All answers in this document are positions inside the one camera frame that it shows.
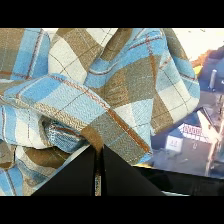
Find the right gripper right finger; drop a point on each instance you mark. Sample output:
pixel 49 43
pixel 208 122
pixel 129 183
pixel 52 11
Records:
pixel 125 178

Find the blue brown checked shirt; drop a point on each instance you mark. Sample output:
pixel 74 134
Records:
pixel 100 86

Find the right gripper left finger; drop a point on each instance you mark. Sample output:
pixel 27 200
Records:
pixel 76 178

